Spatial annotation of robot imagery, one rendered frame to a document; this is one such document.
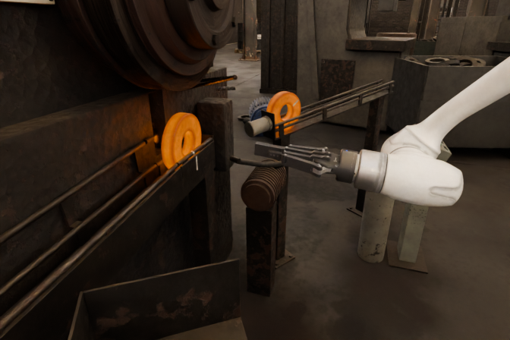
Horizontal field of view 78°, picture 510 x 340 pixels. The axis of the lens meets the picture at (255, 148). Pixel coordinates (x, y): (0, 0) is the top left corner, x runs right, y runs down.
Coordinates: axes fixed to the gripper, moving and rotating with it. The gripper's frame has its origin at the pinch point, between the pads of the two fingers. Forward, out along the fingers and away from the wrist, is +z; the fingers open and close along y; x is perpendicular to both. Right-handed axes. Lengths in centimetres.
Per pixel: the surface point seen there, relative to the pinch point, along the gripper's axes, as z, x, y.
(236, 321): -6.1, -13.0, -36.2
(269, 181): 4.8, -22.6, 26.2
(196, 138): 21.7, -2.5, 4.5
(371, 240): -37, -59, 58
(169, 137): 23.0, 1.4, -7.1
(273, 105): 10.3, -0.6, 43.5
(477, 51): -147, 12, 372
